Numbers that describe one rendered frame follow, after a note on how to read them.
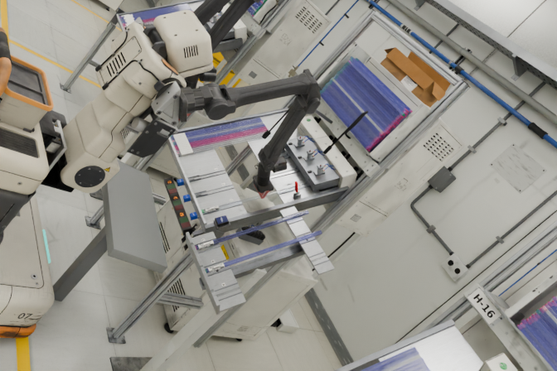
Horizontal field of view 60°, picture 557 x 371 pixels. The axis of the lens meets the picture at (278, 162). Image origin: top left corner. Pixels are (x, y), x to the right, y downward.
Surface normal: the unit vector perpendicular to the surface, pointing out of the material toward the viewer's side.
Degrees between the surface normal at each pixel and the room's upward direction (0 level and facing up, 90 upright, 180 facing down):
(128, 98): 90
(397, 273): 90
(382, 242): 90
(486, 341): 90
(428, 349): 44
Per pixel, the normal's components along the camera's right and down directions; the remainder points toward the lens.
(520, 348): -0.63, -0.34
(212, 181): 0.07, -0.75
